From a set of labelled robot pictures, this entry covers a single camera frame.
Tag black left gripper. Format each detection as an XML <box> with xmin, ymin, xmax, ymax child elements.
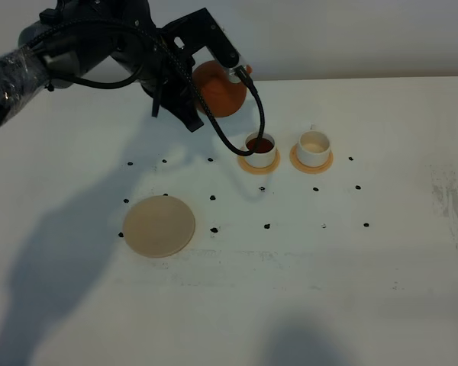
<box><xmin>114</xmin><ymin>34</ymin><xmax>203</xmax><ymax>133</ymax></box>

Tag brown clay teapot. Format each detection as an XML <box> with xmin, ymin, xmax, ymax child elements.
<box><xmin>192</xmin><ymin>60</ymin><xmax>247</xmax><ymax>118</ymax></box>

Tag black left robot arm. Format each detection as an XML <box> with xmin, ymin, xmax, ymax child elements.
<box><xmin>0</xmin><ymin>1</ymin><xmax>203</xmax><ymax>131</ymax></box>

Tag left white teacup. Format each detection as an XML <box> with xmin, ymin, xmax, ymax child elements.
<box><xmin>244</xmin><ymin>132</ymin><xmax>276</xmax><ymax>169</ymax></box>

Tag white teacup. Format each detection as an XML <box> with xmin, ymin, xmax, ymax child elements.
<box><xmin>296</xmin><ymin>125</ymin><xmax>331</xmax><ymax>168</ymax></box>
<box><xmin>244</xmin><ymin>132</ymin><xmax>276</xmax><ymax>169</ymax></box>

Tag left orange saucer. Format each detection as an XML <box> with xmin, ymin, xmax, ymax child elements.
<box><xmin>237</xmin><ymin>146</ymin><xmax>280</xmax><ymax>175</ymax></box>

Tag orange saucer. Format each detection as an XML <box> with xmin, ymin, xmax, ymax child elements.
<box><xmin>237</xmin><ymin>146</ymin><xmax>280</xmax><ymax>175</ymax></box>
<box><xmin>289</xmin><ymin>145</ymin><xmax>334</xmax><ymax>175</ymax></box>

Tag large beige round coaster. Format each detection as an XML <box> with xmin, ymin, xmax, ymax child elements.
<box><xmin>122</xmin><ymin>195</ymin><xmax>195</xmax><ymax>258</ymax></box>

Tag right white teacup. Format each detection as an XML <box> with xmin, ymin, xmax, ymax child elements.
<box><xmin>296</xmin><ymin>125</ymin><xmax>331</xmax><ymax>168</ymax></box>

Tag right orange saucer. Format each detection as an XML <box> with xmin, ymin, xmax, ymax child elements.
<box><xmin>289</xmin><ymin>145</ymin><xmax>334</xmax><ymax>175</ymax></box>

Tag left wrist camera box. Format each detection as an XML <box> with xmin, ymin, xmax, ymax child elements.
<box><xmin>158</xmin><ymin>8</ymin><xmax>247</xmax><ymax>84</ymax></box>

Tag black braided camera cable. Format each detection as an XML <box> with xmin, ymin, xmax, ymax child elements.
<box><xmin>22</xmin><ymin>14</ymin><xmax>267</xmax><ymax>157</ymax></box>

